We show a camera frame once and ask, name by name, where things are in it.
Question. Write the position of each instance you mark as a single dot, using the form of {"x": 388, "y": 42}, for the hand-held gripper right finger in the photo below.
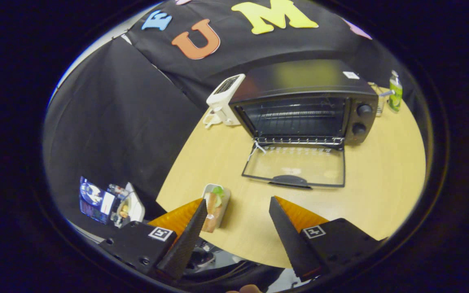
{"x": 289, "y": 240}

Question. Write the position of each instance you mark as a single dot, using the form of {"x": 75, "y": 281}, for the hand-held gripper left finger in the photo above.
{"x": 183, "y": 248}

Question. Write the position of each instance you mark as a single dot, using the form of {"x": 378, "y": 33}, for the toast sandwich with lettuce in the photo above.
{"x": 212, "y": 211}

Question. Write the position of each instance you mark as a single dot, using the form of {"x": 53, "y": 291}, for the black toaster oven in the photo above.
{"x": 299, "y": 79}

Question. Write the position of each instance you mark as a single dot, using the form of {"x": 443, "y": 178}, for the white plate with food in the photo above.
{"x": 134, "y": 207}

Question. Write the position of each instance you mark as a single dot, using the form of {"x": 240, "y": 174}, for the white pop-up toaster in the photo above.
{"x": 224, "y": 99}

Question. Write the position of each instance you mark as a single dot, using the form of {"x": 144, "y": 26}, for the white rectangular tray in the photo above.
{"x": 226, "y": 199}

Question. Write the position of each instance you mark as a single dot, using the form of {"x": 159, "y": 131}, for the small clear bottle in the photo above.
{"x": 117, "y": 190}

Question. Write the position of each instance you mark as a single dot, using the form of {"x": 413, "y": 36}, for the blue printed box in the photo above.
{"x": 92, "y": 199}

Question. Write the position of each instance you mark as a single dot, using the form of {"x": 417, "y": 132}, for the clear glass mug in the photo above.
{"x": 379, "y": 101}

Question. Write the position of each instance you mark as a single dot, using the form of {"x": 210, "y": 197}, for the green label plastic bottle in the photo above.
{"x": 395, "y": 95}

